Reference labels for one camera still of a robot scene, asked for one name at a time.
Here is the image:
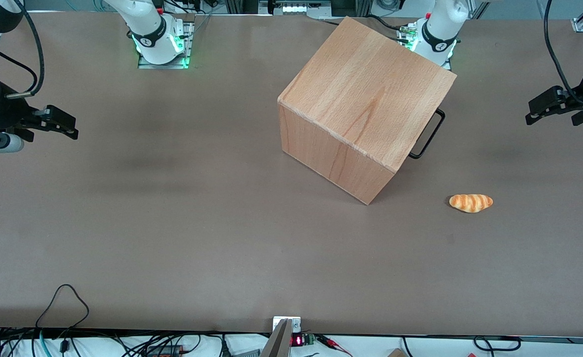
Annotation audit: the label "light wooden drawer cabinet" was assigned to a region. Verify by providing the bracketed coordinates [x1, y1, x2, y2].
[277, 16, 458, 205]

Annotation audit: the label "black flat loop cable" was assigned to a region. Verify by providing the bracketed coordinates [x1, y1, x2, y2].
[473, 336, 522, 352]

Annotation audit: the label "black metal drawer handle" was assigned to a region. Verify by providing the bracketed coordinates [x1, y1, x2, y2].
[408, 108, 446, 160]

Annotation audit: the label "toy bread roll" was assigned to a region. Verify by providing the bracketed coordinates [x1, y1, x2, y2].
[449, 193, 494, 214]

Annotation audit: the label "red and black probe leads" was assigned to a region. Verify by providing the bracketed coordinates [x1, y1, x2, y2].
[315, 334, 354, 357]

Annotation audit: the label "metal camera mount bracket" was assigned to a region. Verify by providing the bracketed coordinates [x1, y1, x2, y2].
[260, 316, 302, 357]

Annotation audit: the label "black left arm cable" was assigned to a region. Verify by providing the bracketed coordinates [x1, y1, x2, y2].
[543, 0, 583, 106]

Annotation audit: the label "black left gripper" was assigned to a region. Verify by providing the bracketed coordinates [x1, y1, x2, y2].
[525, 74, 583, 125]

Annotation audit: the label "black looped thin cable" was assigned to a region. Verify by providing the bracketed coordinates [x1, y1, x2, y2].
[35, 284, 90, 344]

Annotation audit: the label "white lit device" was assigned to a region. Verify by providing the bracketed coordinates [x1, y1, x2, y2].
[267, 0, 332, 15]

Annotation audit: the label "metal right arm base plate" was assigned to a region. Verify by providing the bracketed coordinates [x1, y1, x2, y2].
[137, 20, 194, 69]

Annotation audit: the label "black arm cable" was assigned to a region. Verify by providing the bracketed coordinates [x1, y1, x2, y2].
[543, 0, 583, 106]
[6, 0, 45, 100]

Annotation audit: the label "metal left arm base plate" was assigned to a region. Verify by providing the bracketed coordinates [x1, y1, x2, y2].
[396, 22, 453, 71]

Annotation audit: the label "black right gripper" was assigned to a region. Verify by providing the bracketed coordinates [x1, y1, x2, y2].
[0, 82, 79, 150]

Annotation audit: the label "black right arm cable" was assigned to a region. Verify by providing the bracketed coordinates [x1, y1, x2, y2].
[6, 0, 45, 100]

